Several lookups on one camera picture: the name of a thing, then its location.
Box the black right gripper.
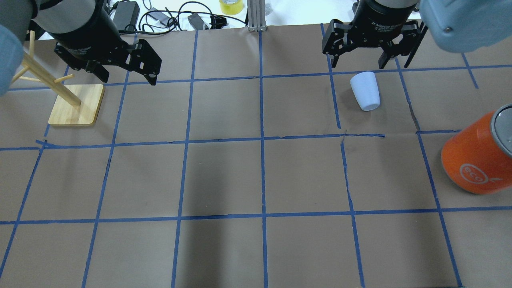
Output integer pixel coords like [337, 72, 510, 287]
[322, 0, 428, 69]

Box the white plastic cup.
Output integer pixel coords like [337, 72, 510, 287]
[350, 71, 380, 111]

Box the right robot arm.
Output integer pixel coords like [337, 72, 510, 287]
[322, 0, 512, 69]

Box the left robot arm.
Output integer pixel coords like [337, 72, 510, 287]
[0, 0, 162, 95]

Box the wooden cup rack stand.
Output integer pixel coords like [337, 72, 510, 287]
[11, 30, 105, 126]

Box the black power adapter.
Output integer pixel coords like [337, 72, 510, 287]
[113, 0, 140, 32]

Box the small black power brick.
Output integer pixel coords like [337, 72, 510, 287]
[187, 13, 210, 30]

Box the yellow tape roll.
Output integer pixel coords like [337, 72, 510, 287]
[219, 0, 244, 15]

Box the orange can with grey lid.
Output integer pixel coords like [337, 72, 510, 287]
[441, 104, 512, 194]

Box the black cable bundle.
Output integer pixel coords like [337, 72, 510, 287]
[120, 0, 246, 36]

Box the aluminium frame post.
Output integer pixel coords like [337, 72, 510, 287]
[246, 0, 267, 32]

